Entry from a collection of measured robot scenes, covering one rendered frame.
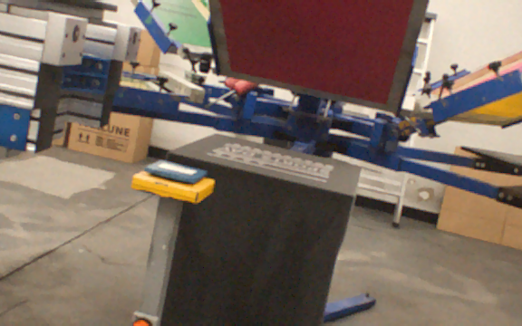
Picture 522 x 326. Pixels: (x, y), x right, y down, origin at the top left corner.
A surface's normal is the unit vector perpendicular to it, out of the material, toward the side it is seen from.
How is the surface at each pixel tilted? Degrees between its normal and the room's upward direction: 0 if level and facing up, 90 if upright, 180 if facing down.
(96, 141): 90
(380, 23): 148
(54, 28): 90
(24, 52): 90
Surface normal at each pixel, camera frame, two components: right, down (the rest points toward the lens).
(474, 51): -0.18, 0.13
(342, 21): -0.26, 0.89
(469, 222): -0.11, -0.11
